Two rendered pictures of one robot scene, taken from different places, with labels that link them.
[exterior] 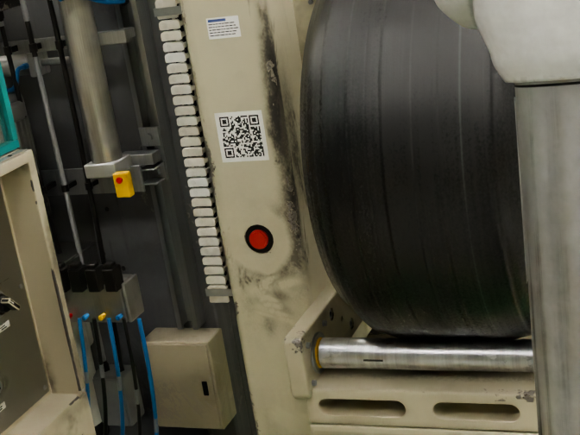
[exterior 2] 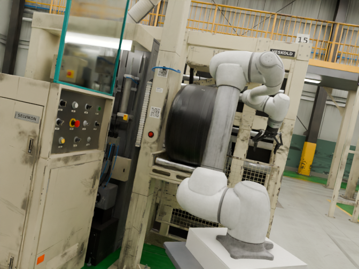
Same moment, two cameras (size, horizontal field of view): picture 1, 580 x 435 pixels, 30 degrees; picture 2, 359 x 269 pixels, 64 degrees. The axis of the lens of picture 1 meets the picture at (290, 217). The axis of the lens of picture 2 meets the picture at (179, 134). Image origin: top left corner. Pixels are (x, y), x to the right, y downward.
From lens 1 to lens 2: 60 cm
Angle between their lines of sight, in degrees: 16
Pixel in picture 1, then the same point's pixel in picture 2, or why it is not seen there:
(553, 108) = (224, 89)
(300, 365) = (151, 159)
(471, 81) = (205, 107)
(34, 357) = (97, 139)
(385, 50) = (190, 98)
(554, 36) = (227, 77)
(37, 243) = (108, 116)
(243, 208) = (150, 127)
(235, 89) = (157, 102)
